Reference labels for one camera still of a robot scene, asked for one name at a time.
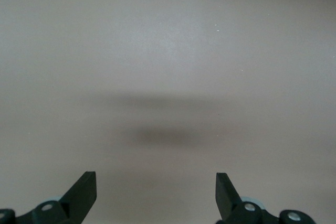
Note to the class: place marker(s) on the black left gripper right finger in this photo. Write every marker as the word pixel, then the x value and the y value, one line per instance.
pixel 228 200

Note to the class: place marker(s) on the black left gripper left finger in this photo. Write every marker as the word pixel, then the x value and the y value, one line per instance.
pixel 78 197

